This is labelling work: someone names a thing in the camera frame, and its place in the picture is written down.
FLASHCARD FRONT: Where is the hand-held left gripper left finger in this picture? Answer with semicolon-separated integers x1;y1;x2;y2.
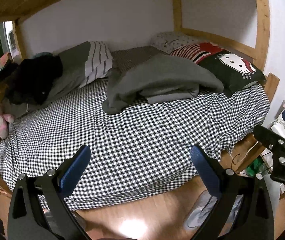
8;144;93;240

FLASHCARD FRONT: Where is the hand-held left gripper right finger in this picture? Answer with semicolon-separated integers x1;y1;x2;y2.
190;144;275;240

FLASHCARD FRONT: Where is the grey zip hoodie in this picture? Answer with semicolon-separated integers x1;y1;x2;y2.
102;54;224;114

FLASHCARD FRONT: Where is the green plastic bag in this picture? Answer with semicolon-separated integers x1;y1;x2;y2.
246;158;266;178

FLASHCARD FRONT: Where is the grey sneaker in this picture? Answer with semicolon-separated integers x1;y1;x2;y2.
185;190;244;232

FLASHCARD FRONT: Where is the black white checkered bed sheet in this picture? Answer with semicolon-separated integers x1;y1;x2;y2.
0;79;270;210

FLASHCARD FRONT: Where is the black cat print pillow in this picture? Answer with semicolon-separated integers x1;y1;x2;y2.
199;51;266;92

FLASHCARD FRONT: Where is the black garment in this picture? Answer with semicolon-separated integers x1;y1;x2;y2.
4;55;63;105

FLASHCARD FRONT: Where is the red striped pillow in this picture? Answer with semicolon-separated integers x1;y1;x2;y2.
169;42;230;64

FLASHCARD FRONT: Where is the grey white striped pillow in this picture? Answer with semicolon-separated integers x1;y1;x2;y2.
53;41;113;88

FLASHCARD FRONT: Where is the fine checkered grey blanket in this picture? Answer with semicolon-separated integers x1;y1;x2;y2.
111;46;169;73

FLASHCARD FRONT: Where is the white spotted pillow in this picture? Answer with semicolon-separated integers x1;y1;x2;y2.
150;32;203;54

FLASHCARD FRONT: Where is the white cable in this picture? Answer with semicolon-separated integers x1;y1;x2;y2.
229;140;260;170

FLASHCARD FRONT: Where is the wooden bunk bed frame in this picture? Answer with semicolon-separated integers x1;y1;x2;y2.
0;0;280;198

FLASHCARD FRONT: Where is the white wall unit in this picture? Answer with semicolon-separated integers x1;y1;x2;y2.
8;30;17;53

